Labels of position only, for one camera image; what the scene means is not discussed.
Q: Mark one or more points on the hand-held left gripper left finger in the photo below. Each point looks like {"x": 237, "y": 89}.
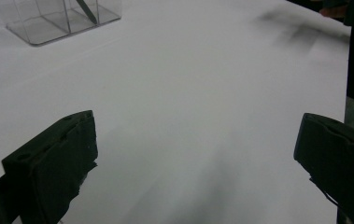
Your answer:
{"x": 53, "y": 165}

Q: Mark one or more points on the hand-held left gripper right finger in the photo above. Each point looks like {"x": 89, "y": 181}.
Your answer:
{"x": 339, "y": 158}

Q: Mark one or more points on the clear acrylic organizer box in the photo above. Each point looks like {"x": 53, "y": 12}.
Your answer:
{"x": 59, "y": 21}

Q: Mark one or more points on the black pen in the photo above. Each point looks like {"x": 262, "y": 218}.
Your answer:
{"x": 87, "y": 11}

